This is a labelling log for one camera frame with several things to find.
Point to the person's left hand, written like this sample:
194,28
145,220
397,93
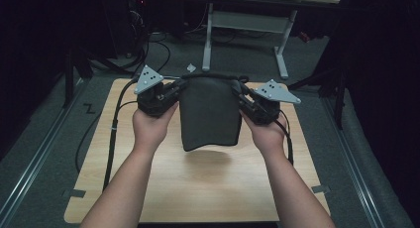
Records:
152,129

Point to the black metal stand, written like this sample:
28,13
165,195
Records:
338,95
69,76

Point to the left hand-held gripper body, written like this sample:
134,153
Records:
155,95

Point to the grey tape piece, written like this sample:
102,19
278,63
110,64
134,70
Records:
320,189
74,193

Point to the metal floor rail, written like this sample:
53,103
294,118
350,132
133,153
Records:
355,168
36,162

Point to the small red object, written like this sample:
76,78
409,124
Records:
304,36

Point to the desk with white legs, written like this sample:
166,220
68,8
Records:
247,21

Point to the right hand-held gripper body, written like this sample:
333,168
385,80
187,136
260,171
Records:
267,102

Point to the white paper scrap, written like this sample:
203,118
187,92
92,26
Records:
191,67

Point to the person's right hand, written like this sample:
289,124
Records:
269,135

